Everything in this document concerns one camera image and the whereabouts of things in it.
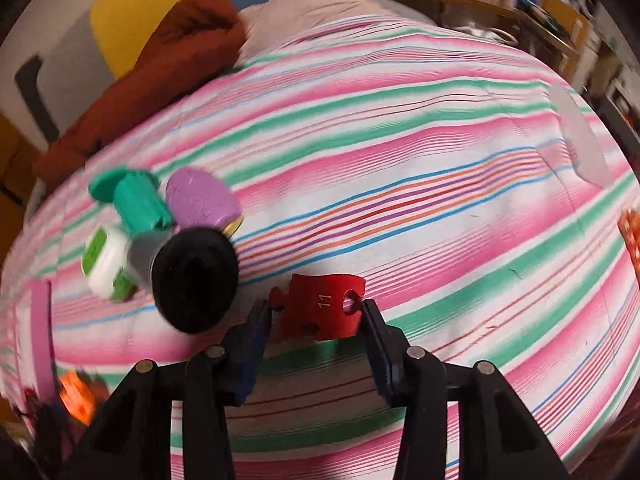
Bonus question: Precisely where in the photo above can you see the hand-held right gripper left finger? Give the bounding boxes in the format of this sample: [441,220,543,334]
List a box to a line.
[60,300,273,480]

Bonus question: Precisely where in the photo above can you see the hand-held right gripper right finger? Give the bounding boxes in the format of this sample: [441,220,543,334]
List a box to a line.
[361,300,571,480]

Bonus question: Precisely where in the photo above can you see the red puzzle piece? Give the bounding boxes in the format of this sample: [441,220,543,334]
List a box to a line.
[269,272,366,342]

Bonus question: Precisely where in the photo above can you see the clear cylinder with black base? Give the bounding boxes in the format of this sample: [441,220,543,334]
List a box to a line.
[127,227,240,336]

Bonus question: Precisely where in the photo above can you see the white green plug-in device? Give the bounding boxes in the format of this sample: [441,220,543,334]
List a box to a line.
[82,225,138,302]

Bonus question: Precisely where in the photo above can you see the orange linking cubes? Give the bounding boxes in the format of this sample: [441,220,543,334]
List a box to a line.
[59,370,97,426]

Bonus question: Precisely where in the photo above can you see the teal plastic toy part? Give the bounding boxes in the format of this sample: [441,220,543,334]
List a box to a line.
[89,167,175,235]

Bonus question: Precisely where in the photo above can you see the pink-rimmed white tray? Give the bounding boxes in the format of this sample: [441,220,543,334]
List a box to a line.
[0,280,56,461]

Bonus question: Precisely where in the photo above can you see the purple flat oval piece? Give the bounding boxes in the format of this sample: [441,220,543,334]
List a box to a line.
[166,167,246,238]

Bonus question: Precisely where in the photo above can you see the wooden wardrobe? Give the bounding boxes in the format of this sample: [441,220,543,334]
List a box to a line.
[0,115,41,221]

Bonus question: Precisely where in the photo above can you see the white flat sheet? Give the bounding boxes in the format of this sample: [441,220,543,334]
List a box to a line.
[547,82,613,188]

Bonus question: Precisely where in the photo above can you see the rust brown blanket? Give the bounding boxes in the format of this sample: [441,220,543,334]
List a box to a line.
[34,0,248,193]

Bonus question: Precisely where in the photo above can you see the pale pink pillow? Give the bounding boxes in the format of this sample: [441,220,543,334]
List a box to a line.
[239,0,436,66]

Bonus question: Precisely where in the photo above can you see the grey yellow blue headboard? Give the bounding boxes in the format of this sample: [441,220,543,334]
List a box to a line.
[0,0,326,161]

